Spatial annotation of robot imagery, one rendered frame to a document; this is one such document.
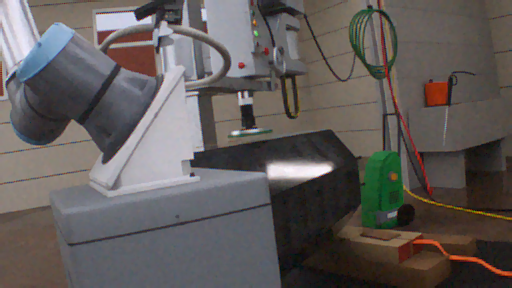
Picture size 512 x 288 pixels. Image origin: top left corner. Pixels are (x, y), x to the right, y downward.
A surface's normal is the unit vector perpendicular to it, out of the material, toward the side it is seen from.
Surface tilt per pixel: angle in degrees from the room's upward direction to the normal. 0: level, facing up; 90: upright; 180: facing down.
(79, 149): 90
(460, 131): 90
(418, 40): 90
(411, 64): 90
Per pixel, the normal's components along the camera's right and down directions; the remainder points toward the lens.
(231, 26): -0.40, 0.10
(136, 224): 0.49, -0.02
